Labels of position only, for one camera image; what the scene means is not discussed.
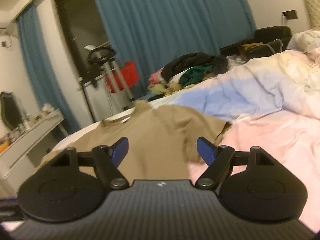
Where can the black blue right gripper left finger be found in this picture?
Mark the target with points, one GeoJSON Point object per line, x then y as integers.
{"type": "Point", "coordinates": [73, 184]}

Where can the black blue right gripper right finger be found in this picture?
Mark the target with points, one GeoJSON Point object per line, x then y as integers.
{"type": "Point", "coordinates": [252, 185]}

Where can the tan khaki garment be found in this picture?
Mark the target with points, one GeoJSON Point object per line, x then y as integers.
{"type": "Point", "coordinates": [162, 141]}

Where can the pastel pink blue duvet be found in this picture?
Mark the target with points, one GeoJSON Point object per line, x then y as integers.
{"type": "Point", "coordinates": [272, 102]}

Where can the black framed mirror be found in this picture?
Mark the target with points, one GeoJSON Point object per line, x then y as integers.
{"type": "Point", "coordinates": [10, 112]}

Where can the left teal curtain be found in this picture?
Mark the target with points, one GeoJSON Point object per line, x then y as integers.
{"type": "Point", "coordinates": [39, 68]}

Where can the dark green garment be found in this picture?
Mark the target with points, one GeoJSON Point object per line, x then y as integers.
{"type": "Point", "coordinates": [194, 75]}

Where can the red plastic basket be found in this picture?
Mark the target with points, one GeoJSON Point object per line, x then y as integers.
{"type": "Point", "coordinates": [129, 74]}

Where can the yellow green cloth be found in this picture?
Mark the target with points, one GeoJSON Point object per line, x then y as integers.
{"type": "Point", "coordinates": [166, 89]}

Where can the brown cardboard box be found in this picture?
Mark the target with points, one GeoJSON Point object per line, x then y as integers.
{"type": "Point", "coordinates": [245, 48]}

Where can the pink garment on pile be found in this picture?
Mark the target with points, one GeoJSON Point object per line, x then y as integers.
{"type": "Point", "coordinates": [156, 78]}

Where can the black armchair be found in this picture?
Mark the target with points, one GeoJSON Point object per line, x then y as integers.
{"type": "Point", "coordinates": [275, 40]}

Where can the white pillow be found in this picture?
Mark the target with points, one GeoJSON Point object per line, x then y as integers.
{"type": "Point", "coordinates": [305, 41]}

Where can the dark window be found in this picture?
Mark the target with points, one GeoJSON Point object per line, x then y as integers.
{"type": "Point", "coordinates": [81, 25]}

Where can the large teal curtain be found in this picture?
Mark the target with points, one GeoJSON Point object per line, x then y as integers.
{"type": "Point", "coordinates": [151, 33]}

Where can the quilted beige headboard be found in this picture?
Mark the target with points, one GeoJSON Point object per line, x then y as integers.
{"type": "Point", "coordinates": [312, 7]}

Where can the exercise bike with black handlebar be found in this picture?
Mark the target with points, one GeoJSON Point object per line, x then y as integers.
{"type": "Point", "coordinates": [104, 67]}

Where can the black wall socket box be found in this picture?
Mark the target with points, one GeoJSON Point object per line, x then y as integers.
{"type": "Point", "coordinates": [290, 15]}

